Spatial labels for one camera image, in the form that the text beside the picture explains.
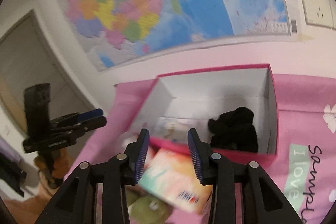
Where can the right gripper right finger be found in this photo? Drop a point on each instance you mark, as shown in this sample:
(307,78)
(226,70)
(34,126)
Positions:
(261,199)

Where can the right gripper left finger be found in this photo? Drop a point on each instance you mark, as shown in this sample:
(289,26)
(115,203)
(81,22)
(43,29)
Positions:
(75,201)

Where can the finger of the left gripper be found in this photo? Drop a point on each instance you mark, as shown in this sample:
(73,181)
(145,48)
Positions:
(90,114)
(90,124)

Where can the green frog plush toy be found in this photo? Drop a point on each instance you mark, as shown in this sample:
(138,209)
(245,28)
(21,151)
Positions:
(147,209)

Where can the black fabric hat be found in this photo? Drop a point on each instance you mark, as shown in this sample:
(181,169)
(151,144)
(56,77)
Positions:
(234,130)

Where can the person left hand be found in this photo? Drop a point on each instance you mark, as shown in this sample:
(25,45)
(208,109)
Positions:
(54,166)

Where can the white lotion pump bottle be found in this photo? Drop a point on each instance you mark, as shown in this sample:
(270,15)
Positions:
(127,138)

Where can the pink printed table cloth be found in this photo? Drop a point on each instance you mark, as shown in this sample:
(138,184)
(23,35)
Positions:
(305,165)

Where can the grey door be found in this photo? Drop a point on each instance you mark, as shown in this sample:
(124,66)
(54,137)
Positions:
(27,60)

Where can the pastel tissue box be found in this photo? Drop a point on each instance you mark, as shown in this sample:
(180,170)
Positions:
(170,176)

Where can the pink open storage box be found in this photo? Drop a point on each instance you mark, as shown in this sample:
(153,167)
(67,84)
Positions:
(178,101)

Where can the colourful wall map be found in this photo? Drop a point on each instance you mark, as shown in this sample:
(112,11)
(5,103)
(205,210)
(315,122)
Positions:
(115,32)

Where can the white wall socket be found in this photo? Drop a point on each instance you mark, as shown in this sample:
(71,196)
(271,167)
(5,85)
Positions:
(318,13)

